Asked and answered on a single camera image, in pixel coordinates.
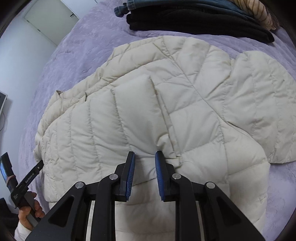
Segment cream quilted puffer jacket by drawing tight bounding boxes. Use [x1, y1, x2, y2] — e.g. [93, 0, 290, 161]
[34, 36, 295, 240]

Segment person's left hand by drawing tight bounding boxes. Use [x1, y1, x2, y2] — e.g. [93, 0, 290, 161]
[18, 200, 45, 231]

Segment purple embossed bed blanket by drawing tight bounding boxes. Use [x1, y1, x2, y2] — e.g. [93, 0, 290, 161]
[18, 1, 295, 240]

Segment folded black garment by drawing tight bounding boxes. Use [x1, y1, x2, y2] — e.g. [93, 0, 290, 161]
[126, 9, 274, 43]

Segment folded blue jeans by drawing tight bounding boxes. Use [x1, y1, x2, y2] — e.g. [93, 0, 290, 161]
[114, 0, 251, 18]

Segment tan striped knit sweater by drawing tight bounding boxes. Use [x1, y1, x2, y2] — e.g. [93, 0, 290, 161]
[230, 0, 279, 31]

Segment white door with handle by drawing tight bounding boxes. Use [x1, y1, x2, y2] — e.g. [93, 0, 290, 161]
[24, 0, 78, 46]

